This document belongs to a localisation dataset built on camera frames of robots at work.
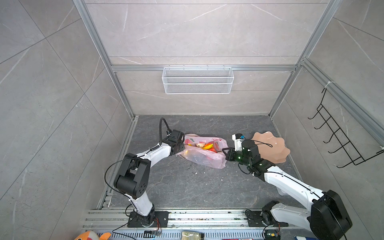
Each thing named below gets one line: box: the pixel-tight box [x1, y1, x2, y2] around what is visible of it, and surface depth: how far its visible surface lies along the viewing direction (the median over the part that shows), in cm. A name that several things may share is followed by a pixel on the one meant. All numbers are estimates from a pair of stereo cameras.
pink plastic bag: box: [176, 133, 229, 169], surface depth 89 cm
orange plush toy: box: [74, 231, 112, 240], surface depth 65 cm
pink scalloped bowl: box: [251, 131, 291, 164], surface depth 98 cm
